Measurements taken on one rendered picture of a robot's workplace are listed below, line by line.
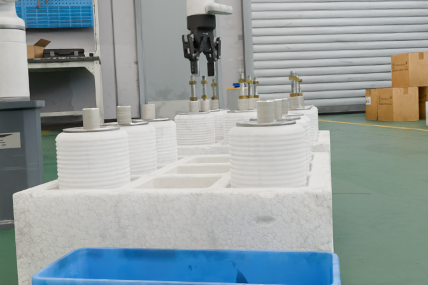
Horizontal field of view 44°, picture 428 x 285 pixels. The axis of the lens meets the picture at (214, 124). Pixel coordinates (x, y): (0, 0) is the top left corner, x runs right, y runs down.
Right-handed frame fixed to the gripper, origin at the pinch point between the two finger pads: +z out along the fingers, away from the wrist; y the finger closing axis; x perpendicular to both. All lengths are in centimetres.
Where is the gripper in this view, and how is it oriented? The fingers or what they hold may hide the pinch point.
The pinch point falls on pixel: (203, 71)
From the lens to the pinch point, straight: 136.9
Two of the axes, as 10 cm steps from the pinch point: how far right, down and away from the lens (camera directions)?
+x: 8.1, -0.1, -5.9
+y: -5.9, 0.7, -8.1
